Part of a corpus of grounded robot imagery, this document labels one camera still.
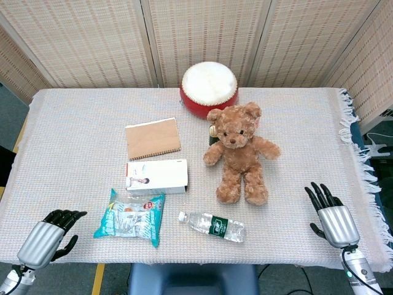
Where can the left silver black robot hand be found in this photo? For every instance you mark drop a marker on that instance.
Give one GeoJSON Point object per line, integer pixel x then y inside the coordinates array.
{"type": "Point", "coordinates": [40, 241]}

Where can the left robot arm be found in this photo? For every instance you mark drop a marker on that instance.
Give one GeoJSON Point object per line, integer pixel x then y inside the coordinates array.
{"type": "Point", "coordinates": [17, 281]}

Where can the teal snack bag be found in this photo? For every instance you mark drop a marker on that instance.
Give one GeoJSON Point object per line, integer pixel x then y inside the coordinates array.
{"type": "Point", "coordinates": [132, 219]}

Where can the brown spiral notebook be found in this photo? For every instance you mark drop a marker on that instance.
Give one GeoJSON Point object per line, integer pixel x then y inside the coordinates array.
{"type": "Point", "coordinates": [152, 138]}

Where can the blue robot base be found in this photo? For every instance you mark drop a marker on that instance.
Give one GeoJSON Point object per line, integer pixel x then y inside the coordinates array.
{"type": "Point", "coordinates": [190, 279]}

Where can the white cardboard box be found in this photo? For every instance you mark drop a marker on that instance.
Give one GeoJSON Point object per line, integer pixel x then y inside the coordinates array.
{"type": "Point", "coordinates": [158, 176]}

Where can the red drum with white skin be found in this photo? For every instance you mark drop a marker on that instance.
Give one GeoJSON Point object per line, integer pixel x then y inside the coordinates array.
{"type": "Point", "coordinates": [209, 89]}

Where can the white woven tablecloth with fringe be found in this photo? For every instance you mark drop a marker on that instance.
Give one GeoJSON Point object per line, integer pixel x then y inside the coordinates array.
{"type": "Point", "coordinates": [92, 147]}

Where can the woven folding screen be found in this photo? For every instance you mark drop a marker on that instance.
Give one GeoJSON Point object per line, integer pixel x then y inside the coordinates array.
{"type": "Point", "coordinates": [196, 40]}

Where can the clear plastic water bottle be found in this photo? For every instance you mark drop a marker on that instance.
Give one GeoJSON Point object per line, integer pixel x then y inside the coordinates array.
{"type": "Point", "coordinates": [215, 225]}

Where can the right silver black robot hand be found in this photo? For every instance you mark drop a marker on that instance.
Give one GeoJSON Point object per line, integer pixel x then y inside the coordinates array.
{"type": "Point", "coordinates": [337, 225]}

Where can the brown teddy bear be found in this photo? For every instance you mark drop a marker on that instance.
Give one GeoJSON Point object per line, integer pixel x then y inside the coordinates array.
{"type": "Point", "coordinates": [241, 152]}

